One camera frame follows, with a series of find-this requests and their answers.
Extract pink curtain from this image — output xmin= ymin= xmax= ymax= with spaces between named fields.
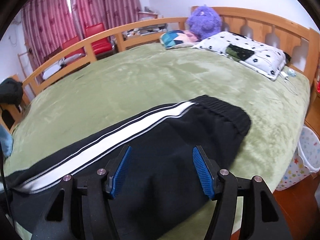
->
xmin=21 ymin=0 xmax=76 ymax=66
xmin=70 ymin=0 xmax=142 ymax=39

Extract black track pants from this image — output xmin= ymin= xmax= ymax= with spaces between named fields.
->
xmin=6 ymin=95 xmax=251 ymax=239

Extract black garment on footboard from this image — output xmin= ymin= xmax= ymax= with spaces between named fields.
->
xmin=0 ymin=77 xmax=23 ymax=112

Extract right pink curtain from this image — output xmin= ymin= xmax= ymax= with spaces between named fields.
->
xmin=70 ymin=0 xmax=142 ymax=39

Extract left pink curtain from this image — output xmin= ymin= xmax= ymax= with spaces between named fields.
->
xmin=21 ymin=0 xmax=76 ymax=66

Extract purple plush toy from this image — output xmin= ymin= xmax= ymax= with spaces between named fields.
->
xmin=186 ymin=5 xmax=222 ymax=40

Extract white floral pillow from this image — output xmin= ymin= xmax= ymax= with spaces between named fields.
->
xmin=193 ymin=31 xmax=287 ymax=81

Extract white charger cable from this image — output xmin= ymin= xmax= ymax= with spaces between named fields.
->
xmin=280 ymin=67 xmax=299 ymax=96

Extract light blue fleece garment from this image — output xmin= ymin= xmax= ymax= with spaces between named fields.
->
xmin=0 ymin=125 xmax=13 ymax=158

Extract green plush bed blanket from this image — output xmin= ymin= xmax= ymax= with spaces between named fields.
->
xmin=3 ymin=42 xmax=311 ymax=240

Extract wooden bed frame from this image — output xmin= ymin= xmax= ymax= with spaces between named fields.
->
xmin=22 ymin=7 xmax=319 ymax=95

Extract white star patterned bin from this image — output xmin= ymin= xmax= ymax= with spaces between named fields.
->
xmin=276 ymin=126 xmax=320 ymax=191

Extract left red chair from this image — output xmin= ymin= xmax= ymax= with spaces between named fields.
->
xmin=61 ymin=35 xmax=86 ymax=58

